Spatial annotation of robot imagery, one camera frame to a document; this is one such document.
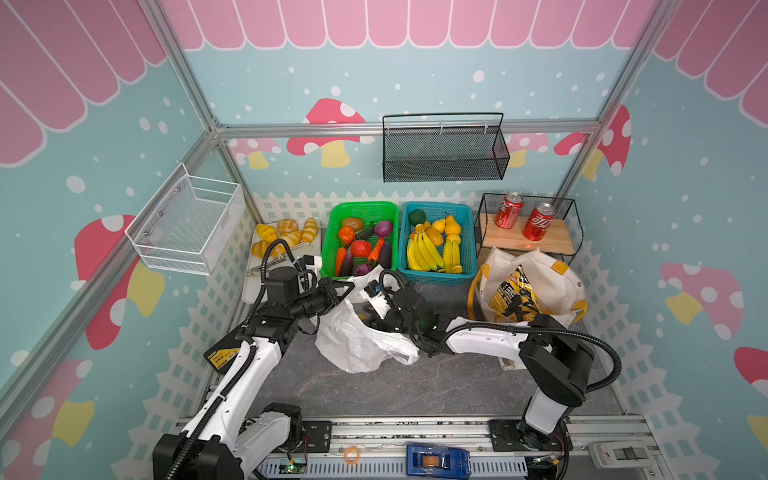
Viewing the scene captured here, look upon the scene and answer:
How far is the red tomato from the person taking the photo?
1.06m

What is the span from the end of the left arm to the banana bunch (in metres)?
0.37

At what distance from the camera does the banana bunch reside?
41.2 inches
